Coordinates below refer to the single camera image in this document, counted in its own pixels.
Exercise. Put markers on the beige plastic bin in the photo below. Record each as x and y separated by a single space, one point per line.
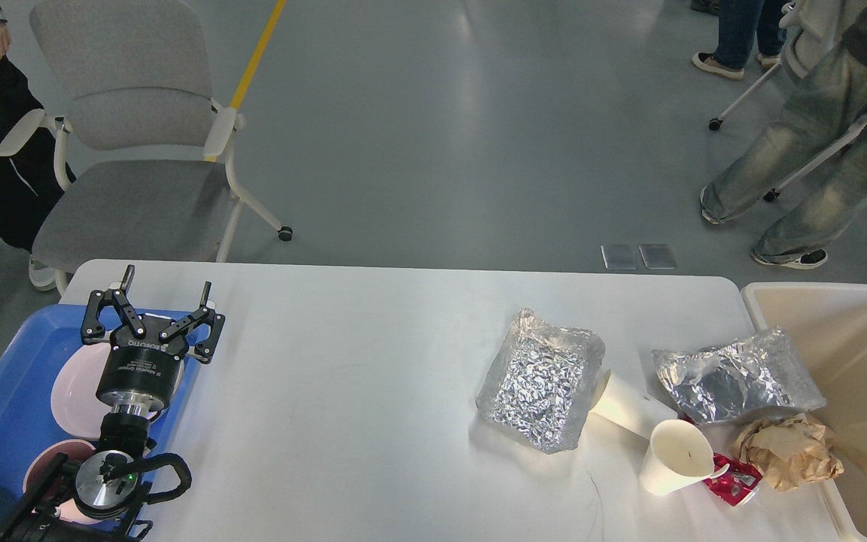
827 323

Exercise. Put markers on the white paper cup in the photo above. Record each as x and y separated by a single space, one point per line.
678 455

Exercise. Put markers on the blue plastic tray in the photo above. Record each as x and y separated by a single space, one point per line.
28 370

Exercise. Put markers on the white office chair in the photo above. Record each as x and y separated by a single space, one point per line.
814 27

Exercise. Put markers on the person in blue jeans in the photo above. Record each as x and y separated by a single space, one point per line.
743 24

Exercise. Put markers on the brown paper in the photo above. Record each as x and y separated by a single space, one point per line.
789 453

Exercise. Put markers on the silver foil bag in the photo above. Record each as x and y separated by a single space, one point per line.
759 376
540 386

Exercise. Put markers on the white paper sheet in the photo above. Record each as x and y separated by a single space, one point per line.
629 407

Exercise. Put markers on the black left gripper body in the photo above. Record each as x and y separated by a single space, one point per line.
143 370

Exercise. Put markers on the red item under arm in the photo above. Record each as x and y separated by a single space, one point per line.
733 481

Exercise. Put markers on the pink plate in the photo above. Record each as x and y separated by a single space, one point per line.
73 401

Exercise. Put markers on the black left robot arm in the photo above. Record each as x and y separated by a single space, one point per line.
101 497

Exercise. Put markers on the grey office chair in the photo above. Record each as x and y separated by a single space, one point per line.
145 154

